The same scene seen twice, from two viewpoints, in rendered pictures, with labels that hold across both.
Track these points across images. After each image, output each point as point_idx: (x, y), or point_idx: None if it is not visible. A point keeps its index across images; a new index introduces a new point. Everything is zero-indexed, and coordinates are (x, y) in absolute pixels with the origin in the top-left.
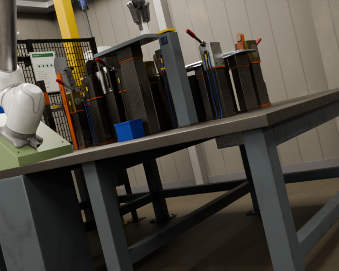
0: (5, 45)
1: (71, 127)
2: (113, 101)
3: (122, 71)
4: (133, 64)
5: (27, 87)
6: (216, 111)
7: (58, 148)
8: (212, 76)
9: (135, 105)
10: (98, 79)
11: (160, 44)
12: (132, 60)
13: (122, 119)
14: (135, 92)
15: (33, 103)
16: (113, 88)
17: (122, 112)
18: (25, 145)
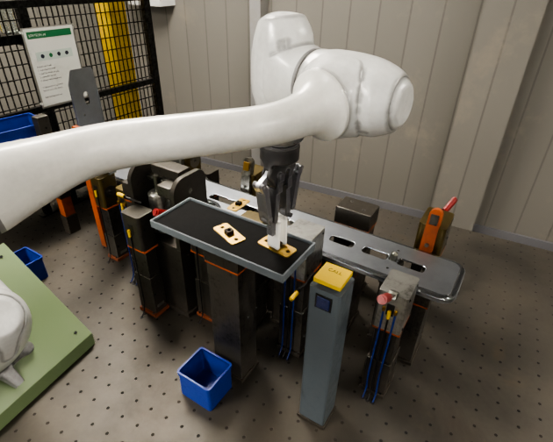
0: None
1: (96, 216)
2: (178, 261)
3: (208, 275)
4: (236, 284)
5: None
6: (367, 384)
7: (66, 356)
8: (384, 340)
9: (224, 333)
10: (153, 208)
11: (310, 301)
12: (234, 276)
13: (189, 286)
14: (227, 319)
15: (1, 353)
16: (182, 245)
17: (190, 274)
18: None
